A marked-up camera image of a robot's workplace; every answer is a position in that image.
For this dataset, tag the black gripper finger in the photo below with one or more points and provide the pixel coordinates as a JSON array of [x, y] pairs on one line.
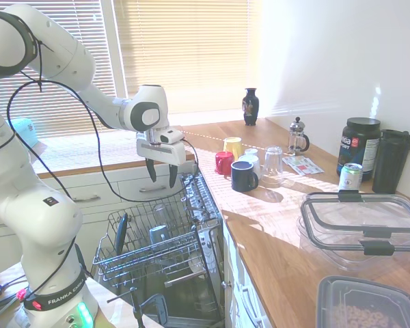
[[173, 176], [151, 171]]

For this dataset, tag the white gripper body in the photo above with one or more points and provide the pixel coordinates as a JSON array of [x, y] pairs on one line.
[[160, 154]]

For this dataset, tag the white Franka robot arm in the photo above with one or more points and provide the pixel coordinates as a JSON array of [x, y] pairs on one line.
[[54, 58]]

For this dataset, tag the red mug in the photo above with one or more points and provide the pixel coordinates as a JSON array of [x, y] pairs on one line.
[[223, 164]]

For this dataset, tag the yellow mug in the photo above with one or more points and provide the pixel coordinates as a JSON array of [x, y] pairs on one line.
[[233, 147]]

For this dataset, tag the navy blue mug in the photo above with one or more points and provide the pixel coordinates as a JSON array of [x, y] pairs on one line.
[[242, 177]]

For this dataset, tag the stainless steel dishwasher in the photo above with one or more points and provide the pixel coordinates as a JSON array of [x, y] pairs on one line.
[[209, 246]]

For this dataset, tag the small white mug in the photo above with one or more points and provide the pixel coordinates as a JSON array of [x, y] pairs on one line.
[[251, 151]]

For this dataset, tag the large white mug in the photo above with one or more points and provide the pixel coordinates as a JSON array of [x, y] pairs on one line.
[[254, 164]]

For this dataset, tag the clear drinking glass in rack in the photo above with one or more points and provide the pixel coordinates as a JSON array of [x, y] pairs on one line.
[[160, 213]]

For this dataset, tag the black plate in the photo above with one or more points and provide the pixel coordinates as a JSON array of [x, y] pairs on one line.
[[121, 232]]

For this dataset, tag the clear tall glass tumbler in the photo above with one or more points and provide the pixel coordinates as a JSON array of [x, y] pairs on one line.
[[272, 167]]

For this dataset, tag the dark blue painted vase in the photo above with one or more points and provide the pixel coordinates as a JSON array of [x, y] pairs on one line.
[[250, 109]]

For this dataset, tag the wide window blind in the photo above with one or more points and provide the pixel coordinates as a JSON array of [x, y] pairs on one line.
[[188, 51]]

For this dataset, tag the narrow window blind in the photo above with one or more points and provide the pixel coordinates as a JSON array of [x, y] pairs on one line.
[[102, 51]]

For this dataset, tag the metal cabinet knob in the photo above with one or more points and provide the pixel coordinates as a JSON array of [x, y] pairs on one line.
[[226, 284]]

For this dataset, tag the glass French press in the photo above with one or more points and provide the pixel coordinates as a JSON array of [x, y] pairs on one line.
[[296, 140]]

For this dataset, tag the white cabinet under counter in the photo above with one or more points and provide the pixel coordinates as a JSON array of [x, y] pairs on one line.
[[241, 287]]

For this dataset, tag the printed paper leaflet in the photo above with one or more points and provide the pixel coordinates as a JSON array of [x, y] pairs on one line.
[[304, 165]]

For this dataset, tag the light blue cloth mitt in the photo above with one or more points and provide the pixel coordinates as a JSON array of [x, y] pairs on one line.
[[25, 131]]

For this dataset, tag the white drink can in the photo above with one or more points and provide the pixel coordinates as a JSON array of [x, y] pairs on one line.
[[350, 177]]

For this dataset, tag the clear plastic container with lid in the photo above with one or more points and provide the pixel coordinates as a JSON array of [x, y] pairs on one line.
[[377, 248], [350, 196]]

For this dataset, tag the black protein powder tub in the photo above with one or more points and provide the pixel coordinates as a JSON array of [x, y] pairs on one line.
[[362, 147]]

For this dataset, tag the black shaker bottle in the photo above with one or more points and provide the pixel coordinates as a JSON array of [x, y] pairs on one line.
[[391, 164]]

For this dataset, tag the grey container with cereal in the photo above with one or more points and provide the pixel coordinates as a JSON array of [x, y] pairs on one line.
[[362, 290]]

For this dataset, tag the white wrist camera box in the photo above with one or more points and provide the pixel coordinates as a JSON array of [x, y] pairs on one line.
[[171, 136]]

